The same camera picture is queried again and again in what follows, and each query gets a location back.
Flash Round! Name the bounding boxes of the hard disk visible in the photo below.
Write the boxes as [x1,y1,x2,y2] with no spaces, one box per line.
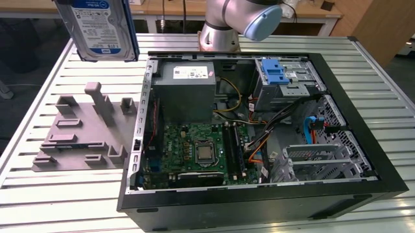
[54,0,140,63]

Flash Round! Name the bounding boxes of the metal disk bay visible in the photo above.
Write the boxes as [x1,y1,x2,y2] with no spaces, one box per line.
[269,143,379,183]

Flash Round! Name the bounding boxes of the grey power supply unit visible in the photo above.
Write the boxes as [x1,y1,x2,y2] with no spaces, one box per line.
[152,60,218,124]

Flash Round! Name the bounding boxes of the green motherboard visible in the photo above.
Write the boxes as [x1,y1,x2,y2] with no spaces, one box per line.
[142,122,270,190]

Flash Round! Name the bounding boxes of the silver CPU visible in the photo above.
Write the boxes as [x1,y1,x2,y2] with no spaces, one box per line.
[196,145,215,163]

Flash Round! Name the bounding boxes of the black RAM slot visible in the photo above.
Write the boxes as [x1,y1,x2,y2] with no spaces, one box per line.
[223,122,239,179]

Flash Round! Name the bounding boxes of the RAM stick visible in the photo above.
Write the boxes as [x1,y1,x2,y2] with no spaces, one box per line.
[233,125,250,177]

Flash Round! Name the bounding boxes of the black graphics card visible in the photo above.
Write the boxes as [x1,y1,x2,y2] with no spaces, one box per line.
[168,171,226,188]

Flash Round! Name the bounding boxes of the blue plastic drive latch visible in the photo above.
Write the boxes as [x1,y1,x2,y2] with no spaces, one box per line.
[261,59,291,85]

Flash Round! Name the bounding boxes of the metal optical drive cage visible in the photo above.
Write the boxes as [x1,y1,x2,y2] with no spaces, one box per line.
[253,58,327,112]

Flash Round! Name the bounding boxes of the grey parts rack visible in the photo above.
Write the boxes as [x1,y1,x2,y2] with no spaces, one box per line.
[31,82,140,173]

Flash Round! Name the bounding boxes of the black PC case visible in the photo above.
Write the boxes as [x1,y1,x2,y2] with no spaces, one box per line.
[116,50,410,232]

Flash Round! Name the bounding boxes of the white plastic bag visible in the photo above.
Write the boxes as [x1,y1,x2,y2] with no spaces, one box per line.
[281,0,298,19]

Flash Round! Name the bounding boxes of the grey metal leg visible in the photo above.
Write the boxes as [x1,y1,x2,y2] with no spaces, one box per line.
[0,80,16,100]

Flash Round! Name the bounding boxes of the wooden desk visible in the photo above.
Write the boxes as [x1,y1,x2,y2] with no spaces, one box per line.
[0,0,345,33]

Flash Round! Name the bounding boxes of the yellow wire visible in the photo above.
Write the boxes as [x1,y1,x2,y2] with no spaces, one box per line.
[214,77,243,114]

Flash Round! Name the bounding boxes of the black wire bundle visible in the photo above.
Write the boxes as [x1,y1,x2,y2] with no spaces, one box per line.
[246,96,325,151]

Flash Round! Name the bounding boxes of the orange wires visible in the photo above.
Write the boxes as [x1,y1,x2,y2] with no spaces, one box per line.
[249,145,270,166]

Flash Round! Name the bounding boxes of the blue data wire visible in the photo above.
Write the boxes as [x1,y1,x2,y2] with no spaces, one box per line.
[303,116,325,147]

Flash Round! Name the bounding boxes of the power wire with black plug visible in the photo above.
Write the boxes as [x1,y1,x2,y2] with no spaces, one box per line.
[310,122,342,144]

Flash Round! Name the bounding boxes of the grey hanging plug cable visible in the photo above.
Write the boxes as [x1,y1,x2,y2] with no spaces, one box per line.
[158,0,167,28]

